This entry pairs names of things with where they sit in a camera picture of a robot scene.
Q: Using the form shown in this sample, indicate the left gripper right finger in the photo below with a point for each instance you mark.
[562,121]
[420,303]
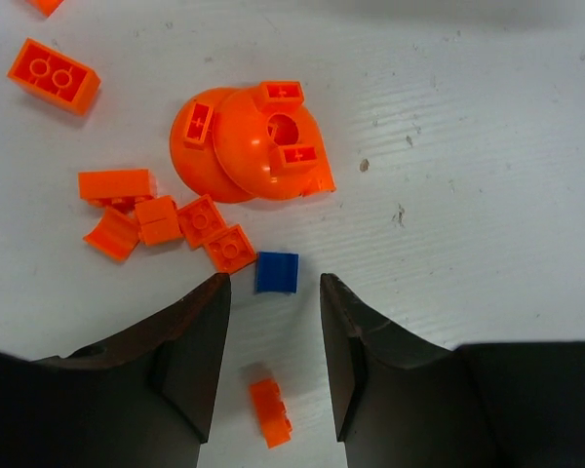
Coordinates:
[399,400]

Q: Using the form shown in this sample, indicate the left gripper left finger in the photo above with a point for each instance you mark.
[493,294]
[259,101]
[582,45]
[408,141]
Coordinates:
[142,397]

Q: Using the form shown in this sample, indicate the large orange round lego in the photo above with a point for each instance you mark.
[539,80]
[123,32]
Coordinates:
[260,141]

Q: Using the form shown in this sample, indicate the orange studded lego bottom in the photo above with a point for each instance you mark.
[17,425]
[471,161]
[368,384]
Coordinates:
[271,412]

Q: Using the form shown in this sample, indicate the orange studded lego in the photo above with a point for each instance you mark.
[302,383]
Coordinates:
[271,412]
[199,221]

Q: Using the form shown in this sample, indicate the orange curved tile lego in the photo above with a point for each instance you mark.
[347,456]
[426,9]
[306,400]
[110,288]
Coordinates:
[116,235]

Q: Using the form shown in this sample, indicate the orange lego single middle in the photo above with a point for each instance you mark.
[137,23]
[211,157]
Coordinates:
[230,250]

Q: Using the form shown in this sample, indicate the blue arch lego piece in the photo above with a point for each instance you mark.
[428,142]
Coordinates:
[276,272]

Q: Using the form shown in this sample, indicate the orange lego cluster piece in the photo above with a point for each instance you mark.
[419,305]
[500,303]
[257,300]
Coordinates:
[158,221]

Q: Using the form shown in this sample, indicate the orange studded lego upper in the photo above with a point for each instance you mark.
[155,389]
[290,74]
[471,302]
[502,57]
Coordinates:
[199,221]

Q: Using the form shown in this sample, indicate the orange long slope lego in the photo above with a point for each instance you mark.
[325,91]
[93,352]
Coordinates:
[116,188]

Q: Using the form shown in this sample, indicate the orange lego far top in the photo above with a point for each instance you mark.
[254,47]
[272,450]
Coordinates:
[45,7]

